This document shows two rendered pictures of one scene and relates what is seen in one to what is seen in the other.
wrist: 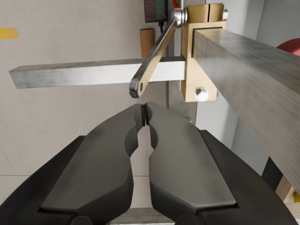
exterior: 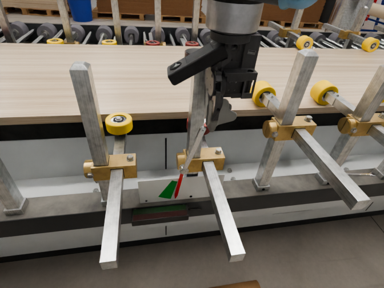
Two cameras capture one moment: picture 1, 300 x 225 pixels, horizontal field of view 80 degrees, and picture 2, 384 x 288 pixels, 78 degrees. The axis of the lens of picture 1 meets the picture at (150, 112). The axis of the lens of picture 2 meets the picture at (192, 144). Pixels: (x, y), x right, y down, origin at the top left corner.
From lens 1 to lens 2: 0.48 m
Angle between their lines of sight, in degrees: 54
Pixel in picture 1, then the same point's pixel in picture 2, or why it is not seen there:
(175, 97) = (239, 192)
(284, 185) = (262, 112)
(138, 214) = (310, 154)
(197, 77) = (210, 154)
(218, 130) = not seen: hidden behind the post
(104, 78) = (221, 196)
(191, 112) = (247, 181)
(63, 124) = not seen: outside the picture
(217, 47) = (191, 129)
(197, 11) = (180, 159)
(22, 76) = (232, 245)
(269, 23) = not seen: hidden behind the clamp
